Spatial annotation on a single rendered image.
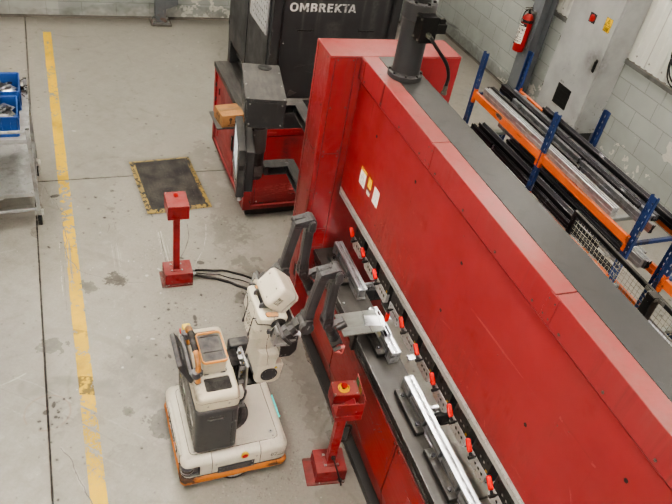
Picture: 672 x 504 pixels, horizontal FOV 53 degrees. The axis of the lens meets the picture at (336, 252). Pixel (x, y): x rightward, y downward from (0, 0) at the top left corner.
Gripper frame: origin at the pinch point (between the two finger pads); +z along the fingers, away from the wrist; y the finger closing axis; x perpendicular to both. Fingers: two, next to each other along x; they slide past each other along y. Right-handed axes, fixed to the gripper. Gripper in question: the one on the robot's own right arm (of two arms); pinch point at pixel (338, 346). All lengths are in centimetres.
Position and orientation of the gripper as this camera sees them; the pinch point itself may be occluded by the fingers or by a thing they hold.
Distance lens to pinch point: 390.0
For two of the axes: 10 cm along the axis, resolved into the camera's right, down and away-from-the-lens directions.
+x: -9.0, 4.4, -0.4
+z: 2.8, 6.4, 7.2
